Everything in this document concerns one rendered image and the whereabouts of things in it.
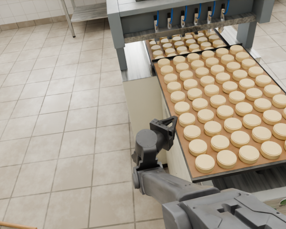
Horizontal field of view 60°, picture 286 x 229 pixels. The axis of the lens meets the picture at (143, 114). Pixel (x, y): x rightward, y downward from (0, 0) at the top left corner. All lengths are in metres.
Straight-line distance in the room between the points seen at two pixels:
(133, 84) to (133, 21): 0.30
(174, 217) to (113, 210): 1.47
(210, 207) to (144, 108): 1.12
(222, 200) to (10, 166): 2.11
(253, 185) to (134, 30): 0.82
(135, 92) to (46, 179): 1.09
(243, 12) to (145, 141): 0.90
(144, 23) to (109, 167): 1.15
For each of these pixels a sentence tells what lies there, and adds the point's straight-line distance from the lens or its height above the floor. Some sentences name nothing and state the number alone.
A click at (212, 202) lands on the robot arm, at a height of 1.27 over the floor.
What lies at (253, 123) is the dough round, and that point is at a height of 1.00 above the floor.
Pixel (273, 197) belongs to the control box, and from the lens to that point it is 0.85.
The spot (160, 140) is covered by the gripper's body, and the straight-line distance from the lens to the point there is 0.73.
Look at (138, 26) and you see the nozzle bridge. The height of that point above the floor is 1.07.
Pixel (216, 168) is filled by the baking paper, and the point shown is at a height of 0.98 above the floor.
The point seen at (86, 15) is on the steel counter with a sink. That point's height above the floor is 0.23.
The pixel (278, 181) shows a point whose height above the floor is 0.84.
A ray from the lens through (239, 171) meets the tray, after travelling 0.69.
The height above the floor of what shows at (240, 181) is 0.84.
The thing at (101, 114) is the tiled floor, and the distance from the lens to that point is 2.38.
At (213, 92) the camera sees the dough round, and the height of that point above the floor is 1.00.
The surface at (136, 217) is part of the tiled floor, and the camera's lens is 1.72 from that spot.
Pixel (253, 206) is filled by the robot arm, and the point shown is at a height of 1.29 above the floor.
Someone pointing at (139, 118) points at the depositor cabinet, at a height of 0.57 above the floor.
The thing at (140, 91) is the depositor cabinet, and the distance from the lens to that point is 1.30.
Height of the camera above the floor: 1.55
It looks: 43 degrees down
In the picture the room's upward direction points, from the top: 9 degrees counter-clockwise
